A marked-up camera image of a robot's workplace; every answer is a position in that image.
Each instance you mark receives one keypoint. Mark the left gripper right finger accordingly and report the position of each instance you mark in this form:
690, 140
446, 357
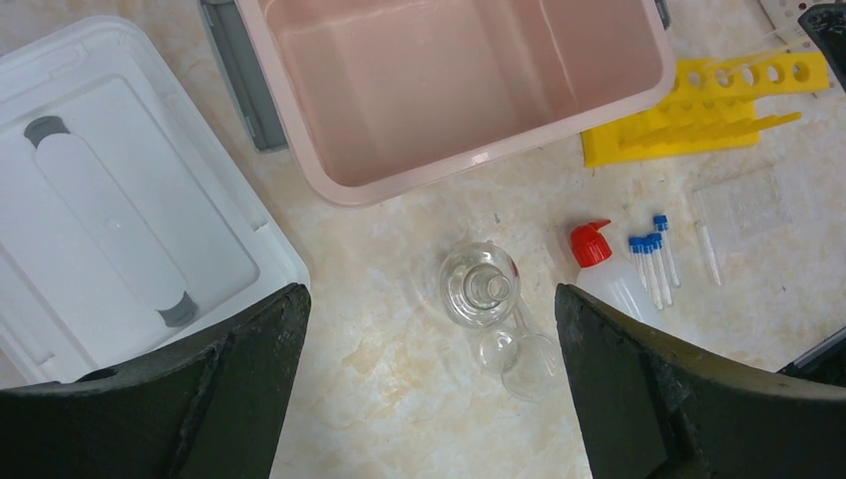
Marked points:
651, 405

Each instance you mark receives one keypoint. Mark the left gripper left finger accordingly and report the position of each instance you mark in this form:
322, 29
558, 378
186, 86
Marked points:
210, 405

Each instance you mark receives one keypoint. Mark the clear glass test tube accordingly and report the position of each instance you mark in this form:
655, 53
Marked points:
709, 255

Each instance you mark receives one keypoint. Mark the blue capped tube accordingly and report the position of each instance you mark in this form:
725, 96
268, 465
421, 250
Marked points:
654, 248
661, 225
637, 251

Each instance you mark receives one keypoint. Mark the white wash bottle red cap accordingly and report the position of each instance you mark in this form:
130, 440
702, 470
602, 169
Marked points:
609, 276

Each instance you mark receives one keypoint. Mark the white bin lid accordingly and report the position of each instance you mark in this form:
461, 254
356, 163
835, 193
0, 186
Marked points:
125, 224

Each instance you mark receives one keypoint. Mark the yellow test tube rack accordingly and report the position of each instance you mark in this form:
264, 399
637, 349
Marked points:
711, 107

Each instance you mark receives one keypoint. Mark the pink plastic bin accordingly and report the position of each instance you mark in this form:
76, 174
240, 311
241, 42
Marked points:
376, 98

